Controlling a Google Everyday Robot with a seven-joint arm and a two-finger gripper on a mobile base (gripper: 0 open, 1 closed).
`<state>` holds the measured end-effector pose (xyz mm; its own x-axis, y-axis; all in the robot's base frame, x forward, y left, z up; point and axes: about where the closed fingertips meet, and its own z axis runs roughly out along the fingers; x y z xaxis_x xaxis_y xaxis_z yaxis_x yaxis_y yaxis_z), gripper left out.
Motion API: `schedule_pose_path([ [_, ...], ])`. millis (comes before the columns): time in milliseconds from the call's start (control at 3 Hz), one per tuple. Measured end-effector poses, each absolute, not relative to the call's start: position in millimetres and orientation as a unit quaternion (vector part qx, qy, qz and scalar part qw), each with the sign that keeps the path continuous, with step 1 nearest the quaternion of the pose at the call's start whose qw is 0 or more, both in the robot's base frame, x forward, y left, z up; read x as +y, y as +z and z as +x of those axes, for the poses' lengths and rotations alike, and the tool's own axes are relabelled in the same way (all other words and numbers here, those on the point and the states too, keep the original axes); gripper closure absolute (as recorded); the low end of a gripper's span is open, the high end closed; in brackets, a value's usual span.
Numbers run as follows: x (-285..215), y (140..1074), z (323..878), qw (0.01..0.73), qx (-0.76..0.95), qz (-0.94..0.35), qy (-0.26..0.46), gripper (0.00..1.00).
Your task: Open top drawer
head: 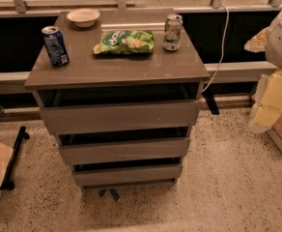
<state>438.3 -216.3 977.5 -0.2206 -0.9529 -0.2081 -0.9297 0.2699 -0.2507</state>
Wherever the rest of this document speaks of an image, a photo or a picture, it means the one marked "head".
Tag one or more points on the grey top drawer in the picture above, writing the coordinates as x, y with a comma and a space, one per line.
120, 117

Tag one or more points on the green chip bag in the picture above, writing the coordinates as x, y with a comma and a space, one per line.
125, 42

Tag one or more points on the grey drawer cabinet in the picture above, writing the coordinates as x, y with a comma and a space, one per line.
90, 79

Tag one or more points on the white green soda can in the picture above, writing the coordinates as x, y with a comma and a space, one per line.
172, 32

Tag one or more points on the grey middle drawer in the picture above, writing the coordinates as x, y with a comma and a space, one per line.
122, 151

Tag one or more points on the white bowl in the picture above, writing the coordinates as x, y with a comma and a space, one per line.
83, 18

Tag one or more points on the black bracket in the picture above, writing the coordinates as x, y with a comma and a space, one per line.
208, 95

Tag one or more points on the blue soda can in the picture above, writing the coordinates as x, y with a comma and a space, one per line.
55, 46

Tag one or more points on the grey bottom drawer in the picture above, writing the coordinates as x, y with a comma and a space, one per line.
128, 175

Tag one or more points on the black stand leg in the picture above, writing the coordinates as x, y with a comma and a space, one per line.
7, 183

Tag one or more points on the grey drawer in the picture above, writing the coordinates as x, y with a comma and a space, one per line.
128, 175
122, 151
120, 117

